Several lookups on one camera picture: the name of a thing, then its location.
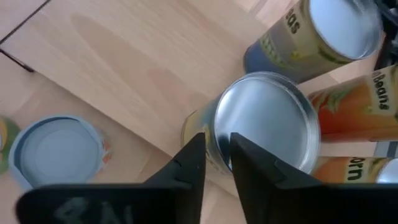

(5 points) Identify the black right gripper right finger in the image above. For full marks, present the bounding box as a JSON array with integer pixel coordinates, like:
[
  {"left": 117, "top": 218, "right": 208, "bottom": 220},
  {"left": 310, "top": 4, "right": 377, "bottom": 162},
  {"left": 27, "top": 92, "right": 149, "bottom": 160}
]
[{"left": 229, "top": 132, "right": 398, "bottom": 224}]

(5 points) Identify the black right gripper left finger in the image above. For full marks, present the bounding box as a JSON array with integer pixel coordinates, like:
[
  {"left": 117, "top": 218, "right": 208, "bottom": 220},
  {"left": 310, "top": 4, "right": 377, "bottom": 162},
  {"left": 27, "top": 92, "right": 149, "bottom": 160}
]
[{"left": 14, "top": 132, "right": 206, "bottom": 224}]

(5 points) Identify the tall yellow label can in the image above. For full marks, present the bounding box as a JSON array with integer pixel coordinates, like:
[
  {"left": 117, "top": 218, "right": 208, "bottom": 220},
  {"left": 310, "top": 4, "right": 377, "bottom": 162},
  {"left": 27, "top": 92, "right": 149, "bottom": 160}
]
[{"left": 181, "top": 71, "right": 322, "bottom": 187}]

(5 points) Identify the tall corn can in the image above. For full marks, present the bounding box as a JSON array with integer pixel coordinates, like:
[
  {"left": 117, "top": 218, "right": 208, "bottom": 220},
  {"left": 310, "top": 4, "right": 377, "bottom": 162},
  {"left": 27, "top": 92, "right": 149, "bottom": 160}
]
[{"left": 310, "top": 155, "right": 398, "bottom": 185}]

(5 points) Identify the tall green beans can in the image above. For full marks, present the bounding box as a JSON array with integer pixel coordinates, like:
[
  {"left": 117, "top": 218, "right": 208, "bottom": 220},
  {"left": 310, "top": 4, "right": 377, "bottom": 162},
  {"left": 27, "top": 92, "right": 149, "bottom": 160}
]
[{"left": 307, "top": 63, "right": 398, "bottom": 143}]

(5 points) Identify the carrots can grey lid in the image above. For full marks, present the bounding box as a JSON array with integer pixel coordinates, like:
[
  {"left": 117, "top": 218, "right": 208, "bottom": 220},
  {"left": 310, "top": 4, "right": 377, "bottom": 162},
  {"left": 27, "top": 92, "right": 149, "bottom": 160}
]
[{"left": 8, "top": 114, "right": 113, "bottom": 191}]

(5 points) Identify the tall peas can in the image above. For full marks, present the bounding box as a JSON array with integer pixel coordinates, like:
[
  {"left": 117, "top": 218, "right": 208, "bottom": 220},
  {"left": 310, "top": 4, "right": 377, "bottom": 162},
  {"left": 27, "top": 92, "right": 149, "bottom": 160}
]
[{"left": 243, "top": 0, "right": 384, "bottom": 84}]

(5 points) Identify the wooden shelf with black frame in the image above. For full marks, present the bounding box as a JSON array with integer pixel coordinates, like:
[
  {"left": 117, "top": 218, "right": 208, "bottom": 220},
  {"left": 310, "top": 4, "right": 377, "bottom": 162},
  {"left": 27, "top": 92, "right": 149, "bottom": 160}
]
[{"left": 0, "top": 0, "right": 383, "bottom": 200}]

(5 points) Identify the black aluminium rig frame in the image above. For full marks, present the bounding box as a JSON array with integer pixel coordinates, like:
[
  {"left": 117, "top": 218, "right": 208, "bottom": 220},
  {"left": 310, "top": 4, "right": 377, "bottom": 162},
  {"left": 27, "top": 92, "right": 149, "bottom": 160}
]
[{"left": 373, "top": 0, "right": 398, "bottom": 72}]

